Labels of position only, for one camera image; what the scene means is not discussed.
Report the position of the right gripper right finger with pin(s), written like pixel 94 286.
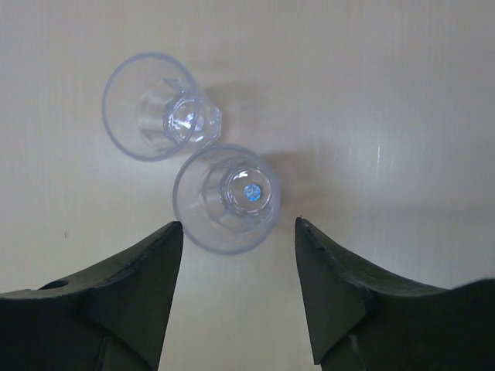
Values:
pixel 363 317

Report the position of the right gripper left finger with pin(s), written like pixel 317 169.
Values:
pixel 112 315

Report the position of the clear glass far right corner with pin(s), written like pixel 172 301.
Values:
pixel 227 198

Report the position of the clear glass right middle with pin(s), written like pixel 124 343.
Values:
pixel 153 108

